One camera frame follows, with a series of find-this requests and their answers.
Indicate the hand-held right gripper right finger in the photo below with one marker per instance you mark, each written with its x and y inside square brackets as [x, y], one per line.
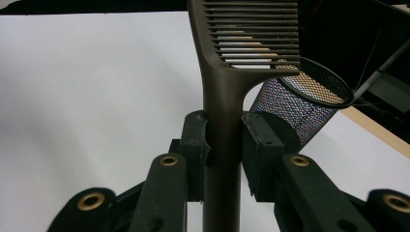
[264, 161]

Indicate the black mesh pen holder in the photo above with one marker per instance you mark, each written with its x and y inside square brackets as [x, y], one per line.
[296, 112]

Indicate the grey metal stand pole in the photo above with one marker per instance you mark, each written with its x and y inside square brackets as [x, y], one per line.
[380, 71]

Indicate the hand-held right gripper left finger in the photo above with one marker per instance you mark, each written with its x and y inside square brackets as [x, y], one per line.
[195, 145]

